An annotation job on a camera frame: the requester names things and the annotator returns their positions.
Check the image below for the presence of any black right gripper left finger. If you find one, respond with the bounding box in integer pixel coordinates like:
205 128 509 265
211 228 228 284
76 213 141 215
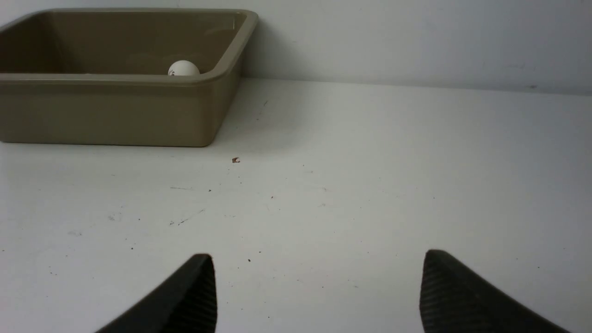
98 253 218 333

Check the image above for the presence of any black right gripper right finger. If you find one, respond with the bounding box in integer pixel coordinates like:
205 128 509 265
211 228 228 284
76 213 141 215
419 249 564 333

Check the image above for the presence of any white ball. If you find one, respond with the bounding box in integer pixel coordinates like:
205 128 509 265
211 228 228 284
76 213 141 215
167 60 200 76

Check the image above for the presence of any tan plastic bin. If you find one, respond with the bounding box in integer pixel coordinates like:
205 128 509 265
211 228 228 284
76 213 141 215
0 8 259 147

